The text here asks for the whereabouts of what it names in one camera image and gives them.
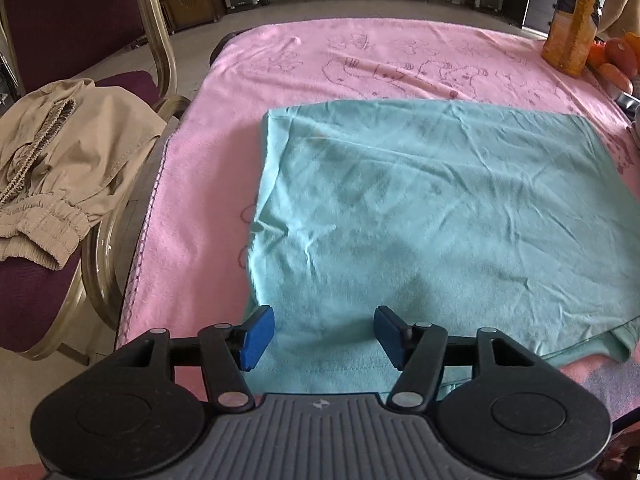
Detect tan bag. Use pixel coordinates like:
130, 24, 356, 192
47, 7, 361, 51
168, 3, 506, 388
597, 0, 636, 41

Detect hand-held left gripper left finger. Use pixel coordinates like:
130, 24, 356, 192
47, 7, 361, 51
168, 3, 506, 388
117, 305, 276, 413

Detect maroon chair with gold frame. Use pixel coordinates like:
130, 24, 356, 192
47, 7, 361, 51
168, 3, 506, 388
0, 0, 193, 361

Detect teal t-shirt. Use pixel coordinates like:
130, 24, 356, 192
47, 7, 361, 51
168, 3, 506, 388
242, 99, 640, 403

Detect red apple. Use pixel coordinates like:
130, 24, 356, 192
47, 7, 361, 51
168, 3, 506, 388
602, 37, 640, 78

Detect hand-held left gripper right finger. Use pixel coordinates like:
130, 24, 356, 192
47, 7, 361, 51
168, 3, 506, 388
374, 305, 533, 413

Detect beige pants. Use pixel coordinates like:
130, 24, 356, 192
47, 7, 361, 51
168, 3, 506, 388
0, 78, 166, 271

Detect pink printed blanket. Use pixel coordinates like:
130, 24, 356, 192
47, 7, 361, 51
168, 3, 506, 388
115, 19, 640, 411

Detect black drawer cabinet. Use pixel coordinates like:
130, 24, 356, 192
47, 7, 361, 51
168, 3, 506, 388
520, 0, 566, 36

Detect peach coloured fruit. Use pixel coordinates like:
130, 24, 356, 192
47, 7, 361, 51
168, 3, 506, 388
597, 62, 636, 93

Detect orange snack packet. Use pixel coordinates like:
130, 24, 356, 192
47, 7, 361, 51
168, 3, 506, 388
542, 0, 611, 78

